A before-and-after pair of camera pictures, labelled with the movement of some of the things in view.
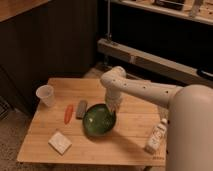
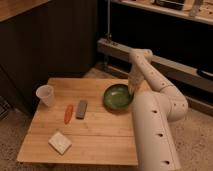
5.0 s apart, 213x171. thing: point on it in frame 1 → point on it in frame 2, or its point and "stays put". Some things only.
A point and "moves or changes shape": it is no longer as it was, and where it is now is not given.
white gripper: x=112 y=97 → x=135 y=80
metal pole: x=108 y=37 stays put
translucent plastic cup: x=46 y=94 stays put
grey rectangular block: x=81 y=110 stays put
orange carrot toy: x=69 y=113 stays put
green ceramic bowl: x=98 y=120 moves or changes shape
